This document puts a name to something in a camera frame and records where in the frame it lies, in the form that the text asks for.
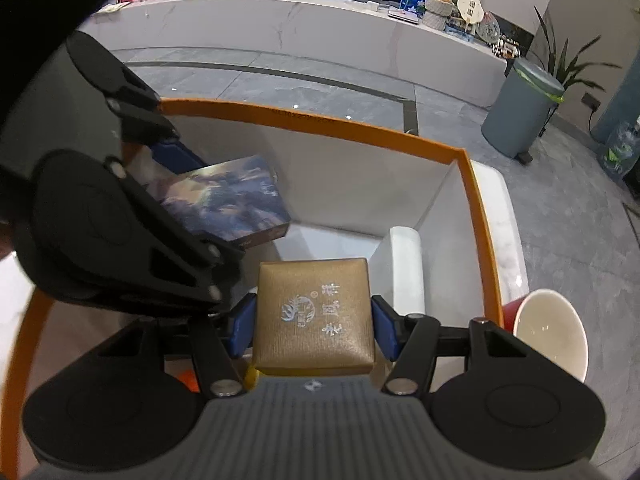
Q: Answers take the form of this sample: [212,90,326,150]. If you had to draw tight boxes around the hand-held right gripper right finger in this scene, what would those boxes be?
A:
[371,295,533,397]

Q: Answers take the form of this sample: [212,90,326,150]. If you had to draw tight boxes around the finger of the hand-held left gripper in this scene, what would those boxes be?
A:
[102,156,247,313]
[102,62,211,173]

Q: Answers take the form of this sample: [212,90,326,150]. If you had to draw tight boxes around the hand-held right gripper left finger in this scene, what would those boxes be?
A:
[95,292,258,400]

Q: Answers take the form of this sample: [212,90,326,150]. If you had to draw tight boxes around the white tall cup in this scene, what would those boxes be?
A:
[389,226,427,313]

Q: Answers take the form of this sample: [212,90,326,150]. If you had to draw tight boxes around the gold square box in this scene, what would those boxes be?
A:
[251,257,377,376]

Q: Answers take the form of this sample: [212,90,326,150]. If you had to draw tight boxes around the blue picture-printed box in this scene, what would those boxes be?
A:
[147,155,292,251]

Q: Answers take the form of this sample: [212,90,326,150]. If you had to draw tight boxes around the orange cardboard box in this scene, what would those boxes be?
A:
[7,97,505,411]

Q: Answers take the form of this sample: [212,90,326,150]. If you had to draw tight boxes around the red paper cup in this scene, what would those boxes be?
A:
[501,288,589,383]

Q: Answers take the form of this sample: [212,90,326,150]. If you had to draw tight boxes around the long white marble counter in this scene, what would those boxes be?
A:
[82,0,516,108]

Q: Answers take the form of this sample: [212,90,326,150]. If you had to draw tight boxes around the grey round trash bin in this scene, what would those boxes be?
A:
[481,57,566,165]

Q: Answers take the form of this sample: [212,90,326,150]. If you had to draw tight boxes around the clear blue water jug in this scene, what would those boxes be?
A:
[597,120,640,181]

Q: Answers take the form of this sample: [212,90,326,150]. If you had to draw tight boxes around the round white paper fan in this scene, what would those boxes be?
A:
[457,0,483,26]

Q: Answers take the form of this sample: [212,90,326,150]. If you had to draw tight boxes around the tall-leaved green plant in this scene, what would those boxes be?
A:
[532,5,623,93]

